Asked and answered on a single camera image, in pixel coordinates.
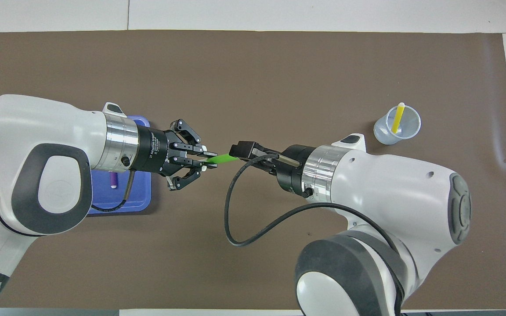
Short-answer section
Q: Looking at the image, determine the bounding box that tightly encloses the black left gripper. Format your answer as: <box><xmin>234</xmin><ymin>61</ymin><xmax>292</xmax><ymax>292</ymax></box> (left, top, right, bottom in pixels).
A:
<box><xmin>137</xmin><ymin>118</ymin><xmax>217</xmax><ymax>191</ymax></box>

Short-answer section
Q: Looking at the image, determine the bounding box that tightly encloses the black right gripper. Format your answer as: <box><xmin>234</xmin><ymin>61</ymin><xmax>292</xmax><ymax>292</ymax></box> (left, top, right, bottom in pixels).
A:
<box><xmin>229</xmin><ymin>141</ymin><xmax>317</xmax><ymax>194</ymax></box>

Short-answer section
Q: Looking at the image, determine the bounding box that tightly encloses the green marker pen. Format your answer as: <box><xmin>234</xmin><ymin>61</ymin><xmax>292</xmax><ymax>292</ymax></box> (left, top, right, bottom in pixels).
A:
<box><xmin>204</xmin><ymin>153</ymin><xmax>240</xmax><ymax>166</ymax></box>

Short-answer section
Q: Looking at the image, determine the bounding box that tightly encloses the yellow marker pen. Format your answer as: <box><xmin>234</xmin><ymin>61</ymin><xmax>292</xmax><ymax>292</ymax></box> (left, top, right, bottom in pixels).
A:
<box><xmin>391</xmin><ymin>102</ymin><xmax>406</xmax><ymax>134</ymax></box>

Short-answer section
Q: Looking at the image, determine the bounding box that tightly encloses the blue plastic tray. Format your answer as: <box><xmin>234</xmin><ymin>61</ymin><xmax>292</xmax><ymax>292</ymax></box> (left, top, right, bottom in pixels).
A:
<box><xmin>87</xmin><ymin>115</ymin><xmax>152</xmax><ymax>215</ymax></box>

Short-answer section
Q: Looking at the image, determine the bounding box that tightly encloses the brown table mat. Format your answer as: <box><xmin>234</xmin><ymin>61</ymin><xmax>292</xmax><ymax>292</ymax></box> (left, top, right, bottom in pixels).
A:
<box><xmin>0</xmin><ymin>29</ymin><xmax>506</xmax><ymax>310</ymax></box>

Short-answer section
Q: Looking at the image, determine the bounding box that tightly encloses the pale translucent plastic cup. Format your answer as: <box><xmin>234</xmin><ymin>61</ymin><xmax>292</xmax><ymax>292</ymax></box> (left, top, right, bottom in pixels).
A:
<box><xmin>373</xmin><ymin>104</ymin><xmax>422</xmax><ymax>145</ymax></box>

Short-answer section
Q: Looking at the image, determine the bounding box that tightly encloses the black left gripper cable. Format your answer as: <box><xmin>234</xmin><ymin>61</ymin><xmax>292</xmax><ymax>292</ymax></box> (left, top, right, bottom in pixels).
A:
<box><xmin>88</xmin><ymin>170</ymin><xmax>137</xmax><ymax>214</ymax></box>

